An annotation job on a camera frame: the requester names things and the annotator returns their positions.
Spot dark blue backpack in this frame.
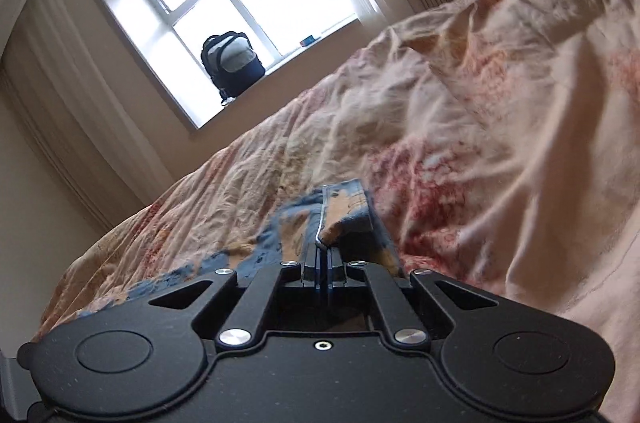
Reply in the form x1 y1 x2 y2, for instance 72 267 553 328
200 31 266 106

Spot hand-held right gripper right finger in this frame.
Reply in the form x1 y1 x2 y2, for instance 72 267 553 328
323 247 501 350

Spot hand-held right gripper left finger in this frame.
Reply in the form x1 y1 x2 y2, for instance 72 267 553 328
149 247 324 350

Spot pink floral blanket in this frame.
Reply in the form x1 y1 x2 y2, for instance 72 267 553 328
37 0 640 423

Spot blue pants with orange print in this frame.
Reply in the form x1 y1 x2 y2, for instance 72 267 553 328
65 178 404 320

